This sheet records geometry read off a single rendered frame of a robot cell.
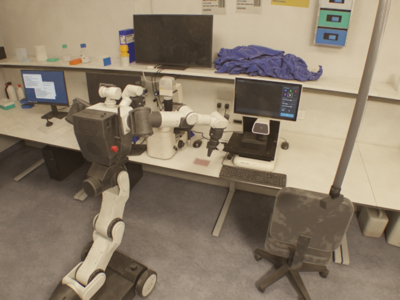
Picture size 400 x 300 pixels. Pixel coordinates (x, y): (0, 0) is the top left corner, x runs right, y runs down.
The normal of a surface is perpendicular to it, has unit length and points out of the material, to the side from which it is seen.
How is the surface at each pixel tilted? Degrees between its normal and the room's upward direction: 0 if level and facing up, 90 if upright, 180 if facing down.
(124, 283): 0
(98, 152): 99
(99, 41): 90
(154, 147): 91
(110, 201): 59
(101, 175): 39
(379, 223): 90
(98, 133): 84
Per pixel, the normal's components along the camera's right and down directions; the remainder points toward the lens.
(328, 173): 0.00, -0.87
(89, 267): -0.17, -0.66
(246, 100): -0.32, 0.51
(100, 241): -0.27, -0.47
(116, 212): 0.88, 0.24
